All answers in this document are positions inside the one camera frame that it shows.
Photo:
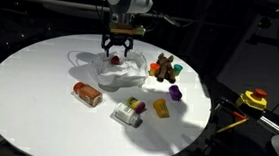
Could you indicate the black camera on stand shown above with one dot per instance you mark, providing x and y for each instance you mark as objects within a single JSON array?
[{"x": 272, "y": 9}]

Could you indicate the brown cylinder toy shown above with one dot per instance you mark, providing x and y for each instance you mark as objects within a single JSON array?
[{"x": 88, "y": 94}]

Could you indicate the aluminium extrusion rail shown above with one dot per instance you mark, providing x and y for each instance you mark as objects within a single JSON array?
[{"x": 269, "y": 124}]

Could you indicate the yellow pencil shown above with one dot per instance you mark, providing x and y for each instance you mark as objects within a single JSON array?
[{"x": 232, "y": 125}]

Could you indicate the yellow lid dough tub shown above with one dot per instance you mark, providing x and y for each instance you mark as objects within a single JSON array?
[{"x": 161, "y": 108}]

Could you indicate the teal lid dough tub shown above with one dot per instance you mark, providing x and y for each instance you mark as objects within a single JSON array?
[{"x": 178, "y": 69}]

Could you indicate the white label bottle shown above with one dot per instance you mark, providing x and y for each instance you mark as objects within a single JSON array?
[{"x": 126, "y": 113}]

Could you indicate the orange black clamp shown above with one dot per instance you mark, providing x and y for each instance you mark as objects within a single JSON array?
[{"x": 238, "y": 115}]

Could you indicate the purple lid dough tub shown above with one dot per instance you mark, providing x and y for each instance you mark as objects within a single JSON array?
[{"x": 136, "y": 105}]

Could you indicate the brown plush toy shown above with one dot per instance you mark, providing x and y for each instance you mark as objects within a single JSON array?
[{"x": 165, "y": 70}]

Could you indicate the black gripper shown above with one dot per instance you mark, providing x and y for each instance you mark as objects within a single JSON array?
[{"x": 117, "y": 40}]

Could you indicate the orange lid dough tub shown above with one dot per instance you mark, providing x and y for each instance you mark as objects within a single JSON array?
[{"x": 154, "y": 69}]

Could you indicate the red lid dough tub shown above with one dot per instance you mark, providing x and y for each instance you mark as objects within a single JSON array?
[{"x": 115, "y": 60}]

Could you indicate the small purple piece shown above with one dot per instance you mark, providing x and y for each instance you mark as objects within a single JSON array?
[{"x": 175, "y": 93}]

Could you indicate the yellow emergency stop button box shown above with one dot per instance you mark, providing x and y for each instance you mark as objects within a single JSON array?
[{"x": 253, "y": 100}]

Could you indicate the metal window frame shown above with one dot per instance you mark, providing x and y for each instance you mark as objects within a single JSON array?
[{"x": 51, "y": 2}]

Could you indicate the white plastic bag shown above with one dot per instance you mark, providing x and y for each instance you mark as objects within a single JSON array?
[{"x": 126, "y": 73}]

